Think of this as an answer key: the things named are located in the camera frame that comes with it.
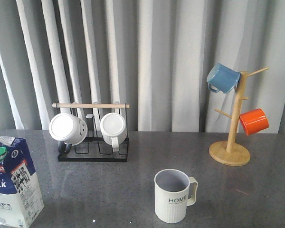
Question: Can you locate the cream HOME mug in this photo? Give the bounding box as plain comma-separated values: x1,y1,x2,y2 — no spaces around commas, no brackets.
154,169,198,224

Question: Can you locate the blue white milk carton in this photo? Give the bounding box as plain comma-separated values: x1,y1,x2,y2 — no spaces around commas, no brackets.
0,136,44,228

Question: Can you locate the ribbed white mug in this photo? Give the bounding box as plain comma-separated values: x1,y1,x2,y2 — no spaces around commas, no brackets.
100,113,126,152

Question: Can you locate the grey white curtain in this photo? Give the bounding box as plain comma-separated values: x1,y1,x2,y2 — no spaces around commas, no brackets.
0,0,285,133

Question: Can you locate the blue enamel mug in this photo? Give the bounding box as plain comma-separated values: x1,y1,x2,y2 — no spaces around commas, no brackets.
207,63,240,94

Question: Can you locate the wooden mug tree stand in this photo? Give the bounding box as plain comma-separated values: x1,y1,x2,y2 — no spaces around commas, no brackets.
209,67,269,166

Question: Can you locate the orange enamel mug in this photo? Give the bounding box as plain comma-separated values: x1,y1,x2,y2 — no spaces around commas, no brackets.
239,108,269,135

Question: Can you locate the black wire mug rack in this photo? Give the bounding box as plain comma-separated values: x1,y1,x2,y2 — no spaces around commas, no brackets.
52,102,130,162

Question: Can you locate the smooth white mug black handle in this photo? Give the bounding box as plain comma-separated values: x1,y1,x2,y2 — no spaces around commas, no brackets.
49,113,88,154

